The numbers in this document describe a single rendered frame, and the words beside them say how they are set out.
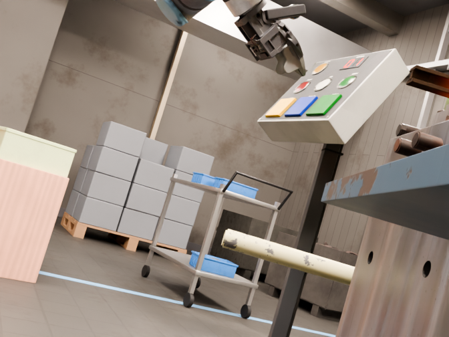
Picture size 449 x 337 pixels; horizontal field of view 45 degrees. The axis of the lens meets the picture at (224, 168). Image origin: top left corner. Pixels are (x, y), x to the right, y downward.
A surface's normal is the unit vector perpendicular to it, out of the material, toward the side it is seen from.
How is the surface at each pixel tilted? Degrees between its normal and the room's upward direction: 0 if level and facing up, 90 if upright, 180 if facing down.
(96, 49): 90
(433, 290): 90
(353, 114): 90
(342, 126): 90
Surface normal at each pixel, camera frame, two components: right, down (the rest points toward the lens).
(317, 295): -0.76, -0.28
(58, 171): 0.58, 0.11
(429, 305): -0.95, -0.29
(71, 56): 0.40, 0.05
